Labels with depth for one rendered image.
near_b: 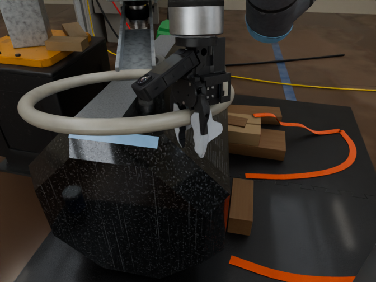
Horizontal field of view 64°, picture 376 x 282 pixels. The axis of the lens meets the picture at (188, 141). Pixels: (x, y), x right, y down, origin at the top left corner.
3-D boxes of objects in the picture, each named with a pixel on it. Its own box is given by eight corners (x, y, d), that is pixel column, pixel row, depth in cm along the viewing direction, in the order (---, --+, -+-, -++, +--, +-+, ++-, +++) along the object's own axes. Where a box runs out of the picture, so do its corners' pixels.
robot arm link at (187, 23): (190, 6, 43) (155, 7, 50) (191, 42, 45) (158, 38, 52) (235, 5, 48) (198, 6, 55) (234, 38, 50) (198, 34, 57)
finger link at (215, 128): (230, 153, 56) (224, 104, 54) (205, 161, 53) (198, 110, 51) (219, 150, 59) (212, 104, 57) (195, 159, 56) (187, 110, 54)
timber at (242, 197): (249, 236, 157) (253, 221, 150) (226, 232, 159) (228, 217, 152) (250, 194, 181) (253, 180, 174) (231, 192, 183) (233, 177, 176)
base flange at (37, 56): (-33, 60, 162) (-37, 51, 159) (27, 33, 200) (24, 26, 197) (47, 68, 152) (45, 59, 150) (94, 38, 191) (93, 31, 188)
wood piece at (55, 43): (46, 50, 162) (44, 41, 159) (54, 44, 170) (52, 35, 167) (82, 51, 160) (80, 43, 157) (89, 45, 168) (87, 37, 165)
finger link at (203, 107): (214, 134, 52) (206, 83, 50) (206, 136, 51) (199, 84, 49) (197, 132, 56) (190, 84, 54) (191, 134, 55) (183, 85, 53)
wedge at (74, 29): (63, 32, 189) (61, 24, 186) (79, 29, 193) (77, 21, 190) (71, 41, 175) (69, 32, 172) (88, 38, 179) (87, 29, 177)
